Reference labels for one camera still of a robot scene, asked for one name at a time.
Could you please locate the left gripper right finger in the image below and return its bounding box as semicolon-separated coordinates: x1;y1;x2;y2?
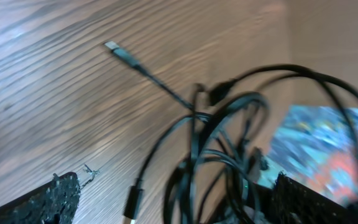
272;172;358;224

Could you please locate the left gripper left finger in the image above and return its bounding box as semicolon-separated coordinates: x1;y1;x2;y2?
0;163;101;224

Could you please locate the cardboard box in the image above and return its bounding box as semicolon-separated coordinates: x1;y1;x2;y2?
286;0;358;110

